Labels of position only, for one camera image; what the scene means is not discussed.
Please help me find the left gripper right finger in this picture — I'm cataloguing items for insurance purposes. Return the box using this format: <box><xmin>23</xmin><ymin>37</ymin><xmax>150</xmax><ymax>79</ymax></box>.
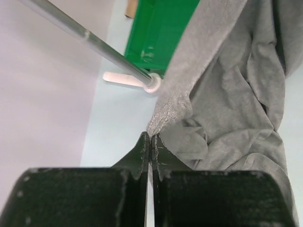
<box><xmin>150</xmin><ymin>135</ymin><xmax>295</xmax><ymax>227</ymax></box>

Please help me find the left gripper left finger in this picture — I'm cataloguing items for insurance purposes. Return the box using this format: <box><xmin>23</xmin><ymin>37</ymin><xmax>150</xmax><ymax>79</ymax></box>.
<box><xmin>0</xmin><ymin>132</ymin><xmax>150</xmax><ymax>227</ymax></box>

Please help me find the grey t shirt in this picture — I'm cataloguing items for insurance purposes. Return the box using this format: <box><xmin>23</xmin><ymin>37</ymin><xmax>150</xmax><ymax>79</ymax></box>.
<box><xmin>147</xmin><ymin>0</ymin><xmax>303</xmax><ymax>223</ymax></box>

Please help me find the beige t shirt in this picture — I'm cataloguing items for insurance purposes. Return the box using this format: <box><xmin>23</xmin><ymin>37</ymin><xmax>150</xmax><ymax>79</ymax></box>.
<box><xmin>125</xmin><ymin>0</ymin><xmax>139</xmax><ymax>19</ymax></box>

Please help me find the metal clothes rack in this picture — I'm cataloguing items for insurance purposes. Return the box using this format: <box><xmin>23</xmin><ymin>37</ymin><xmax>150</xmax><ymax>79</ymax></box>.
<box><xmin>21</xmin><ymin>0</ymin><xmax>162</xmax><ymax>94</ymax></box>

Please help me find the green plastic bin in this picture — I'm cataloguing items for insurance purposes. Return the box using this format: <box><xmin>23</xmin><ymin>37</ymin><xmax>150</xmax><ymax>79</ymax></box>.
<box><xmin>124</xmin><ymin>0</ymin><xmax>199</xmax><ymax>76</ymax></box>

